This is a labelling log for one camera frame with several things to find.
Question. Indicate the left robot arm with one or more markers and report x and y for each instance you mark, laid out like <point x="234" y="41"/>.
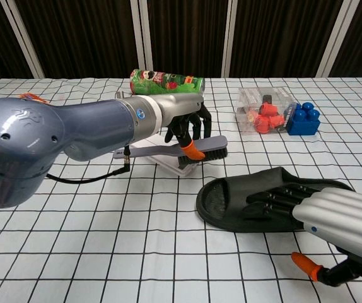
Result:
<point x="42" y="142"/>

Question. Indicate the grey scrub brush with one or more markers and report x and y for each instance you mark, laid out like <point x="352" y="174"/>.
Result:
<point x="155" y="150"/>

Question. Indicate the black rubber slipper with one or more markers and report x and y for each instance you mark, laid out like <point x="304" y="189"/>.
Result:
<point x="228" y="202"/>

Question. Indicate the red plastic block piece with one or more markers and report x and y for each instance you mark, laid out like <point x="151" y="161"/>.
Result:
<point x="277" y="122"/>
<point x="268" y="110"/>
<point x="261" y="123"/>

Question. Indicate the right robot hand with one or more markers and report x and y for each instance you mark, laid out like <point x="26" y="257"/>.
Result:
<point x="342" y="214"/>

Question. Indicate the clear plastic box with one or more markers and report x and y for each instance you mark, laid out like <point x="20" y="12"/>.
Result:
<point x="250" y="98"/>

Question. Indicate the white screen frame post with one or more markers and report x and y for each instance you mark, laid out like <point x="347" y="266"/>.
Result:
<point x="24" y="41"/>
<point x="336" y="38"/>
<point x="141" y="38"/>
<point x="230" y="38"/>

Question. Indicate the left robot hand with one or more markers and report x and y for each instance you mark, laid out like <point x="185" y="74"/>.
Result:
<point x="181" y="105"/>

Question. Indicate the white black checked tablecloth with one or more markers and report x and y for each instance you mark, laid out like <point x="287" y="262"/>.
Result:
<point x="105" y="268"/>

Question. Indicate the white folding stand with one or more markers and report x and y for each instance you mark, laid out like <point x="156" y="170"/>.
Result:
<point x="181" y="168"/>

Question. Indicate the green chips can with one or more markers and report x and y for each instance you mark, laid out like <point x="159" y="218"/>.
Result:
<point x="162" y="82"/>

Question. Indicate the orange and blue snack box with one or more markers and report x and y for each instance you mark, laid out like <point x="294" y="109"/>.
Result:
<point x="31" y="96"/>

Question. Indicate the blue building block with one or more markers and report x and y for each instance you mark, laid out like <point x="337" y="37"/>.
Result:
<point x="304" y="123"/>

